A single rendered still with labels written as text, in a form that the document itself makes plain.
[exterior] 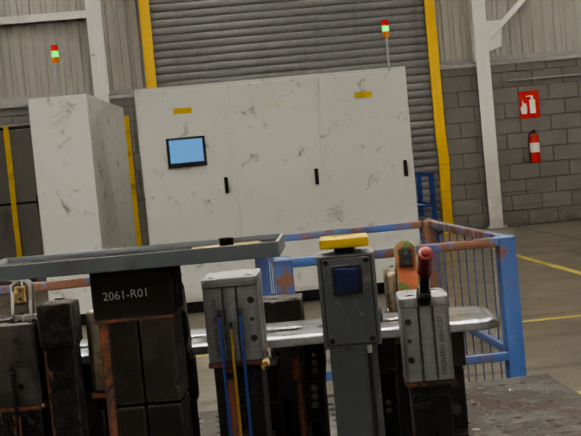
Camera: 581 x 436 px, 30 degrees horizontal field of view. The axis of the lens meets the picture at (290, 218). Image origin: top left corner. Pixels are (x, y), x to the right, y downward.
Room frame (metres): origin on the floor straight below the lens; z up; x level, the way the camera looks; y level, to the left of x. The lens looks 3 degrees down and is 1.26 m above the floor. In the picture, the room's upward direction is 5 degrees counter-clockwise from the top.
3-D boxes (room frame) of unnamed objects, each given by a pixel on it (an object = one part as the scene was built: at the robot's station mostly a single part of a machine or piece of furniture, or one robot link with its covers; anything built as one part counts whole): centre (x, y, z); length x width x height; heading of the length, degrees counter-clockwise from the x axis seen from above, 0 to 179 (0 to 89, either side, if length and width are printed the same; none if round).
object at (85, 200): (10.61, 1.94, 1.22); 2.40 x 0.54 x 2.45; 1
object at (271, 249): (1.34, 0.20, 1.16); 0.37 x 0.14 x 0.02; 87
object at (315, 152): (9.82, 0.07, 1.22); 2.40 x 0.54 x 2.45; 95
